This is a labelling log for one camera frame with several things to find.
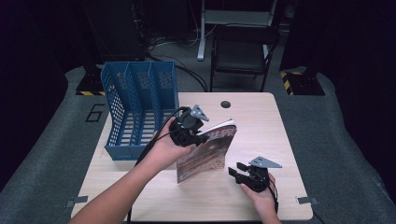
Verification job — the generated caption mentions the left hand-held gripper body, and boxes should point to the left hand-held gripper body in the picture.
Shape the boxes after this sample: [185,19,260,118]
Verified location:
[168,105,210,148]

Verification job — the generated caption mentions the black floor cables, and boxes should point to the black floor cables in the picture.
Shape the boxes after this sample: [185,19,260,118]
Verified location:
[145,36,209,93]

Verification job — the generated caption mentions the person's right hand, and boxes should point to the person's right hand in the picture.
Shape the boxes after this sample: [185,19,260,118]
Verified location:
[239,173,279,216]

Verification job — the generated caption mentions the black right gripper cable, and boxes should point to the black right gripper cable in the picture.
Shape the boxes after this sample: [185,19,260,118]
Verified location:
[267,176,327,224]

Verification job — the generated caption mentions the magazine with reddish cover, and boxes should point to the magazine with reddish cover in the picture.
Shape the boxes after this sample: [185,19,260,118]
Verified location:
[176,119,238,185]

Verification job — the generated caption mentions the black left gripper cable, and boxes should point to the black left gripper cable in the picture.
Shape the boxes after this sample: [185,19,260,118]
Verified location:
[126,105,191,224]

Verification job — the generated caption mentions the blue plastic file rack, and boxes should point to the blue plastic file rack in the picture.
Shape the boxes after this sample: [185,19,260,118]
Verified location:
[100,61,180,161]

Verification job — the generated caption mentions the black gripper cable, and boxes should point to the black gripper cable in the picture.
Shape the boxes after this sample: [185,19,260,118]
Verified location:
[126,105,191,224]
[267,176,327,224]

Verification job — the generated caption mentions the grey floor mat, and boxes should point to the grey floor mat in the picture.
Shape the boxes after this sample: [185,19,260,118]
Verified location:
[0,65,396,224]

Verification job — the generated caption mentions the person's left hand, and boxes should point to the person's left hand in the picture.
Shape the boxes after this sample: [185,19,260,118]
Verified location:
[142,119,196,172]

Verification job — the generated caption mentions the dark cabinet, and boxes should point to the dark cabinet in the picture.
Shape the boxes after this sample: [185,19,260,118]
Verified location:
[79,0,147,63]

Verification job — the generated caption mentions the black folding chair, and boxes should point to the black folding chair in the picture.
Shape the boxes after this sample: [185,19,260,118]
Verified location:
[209,25,281,93]

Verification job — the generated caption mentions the grey tape strip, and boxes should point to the grey tape strip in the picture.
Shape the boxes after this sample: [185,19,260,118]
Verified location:
[295,196,319,206]
[64,195,90,209]

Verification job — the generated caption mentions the white metal stand frame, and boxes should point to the white metal stand frame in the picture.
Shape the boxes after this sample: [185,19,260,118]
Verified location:
[196,0,278,62]

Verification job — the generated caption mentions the black stand base striped tape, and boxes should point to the black stand base striped tape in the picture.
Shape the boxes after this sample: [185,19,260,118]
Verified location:
[279,68,327,97]
[75,64,107,97]

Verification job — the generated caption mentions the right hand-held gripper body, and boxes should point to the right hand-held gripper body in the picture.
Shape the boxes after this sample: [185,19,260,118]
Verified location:
[240,156,283,192]

